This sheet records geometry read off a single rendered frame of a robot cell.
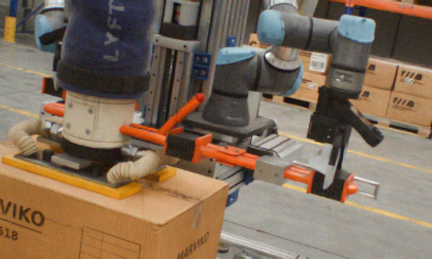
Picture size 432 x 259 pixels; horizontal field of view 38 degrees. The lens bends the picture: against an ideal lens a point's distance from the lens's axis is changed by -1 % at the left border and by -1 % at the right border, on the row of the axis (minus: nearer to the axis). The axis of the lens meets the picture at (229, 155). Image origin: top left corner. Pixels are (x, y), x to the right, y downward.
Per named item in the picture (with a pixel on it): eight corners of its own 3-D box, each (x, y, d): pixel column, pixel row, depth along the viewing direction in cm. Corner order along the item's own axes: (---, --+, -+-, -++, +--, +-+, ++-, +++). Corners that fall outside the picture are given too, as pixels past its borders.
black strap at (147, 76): (36, 76, 148) (38, 59, 147) (91, 70, 169) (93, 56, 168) (118, 96, 140) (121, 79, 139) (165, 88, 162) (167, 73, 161)
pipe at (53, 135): (7, 147, 153) (8, 125, 152) (67, 133, 176) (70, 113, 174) (126, 184, 142) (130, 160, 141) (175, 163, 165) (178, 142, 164)
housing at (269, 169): (251, 178, 141) (255, 159, 140) (261, 172, 147) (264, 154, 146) (281, 186, 139) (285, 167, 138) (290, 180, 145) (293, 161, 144)
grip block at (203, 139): (161, 155, 146) (164, 131, 145) (179, 148, 155) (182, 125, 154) (193, 165, 144) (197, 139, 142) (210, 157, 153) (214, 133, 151)
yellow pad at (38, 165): (0, 163, 152) (1, 143, 151) (26, 156, 161) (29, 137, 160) (120, 201, 141) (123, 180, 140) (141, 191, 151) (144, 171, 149)
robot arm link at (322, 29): (305, 14, 144) (317, 18, 133) (351, 22, 146) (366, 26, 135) (298, 48, 146) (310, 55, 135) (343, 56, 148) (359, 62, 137)
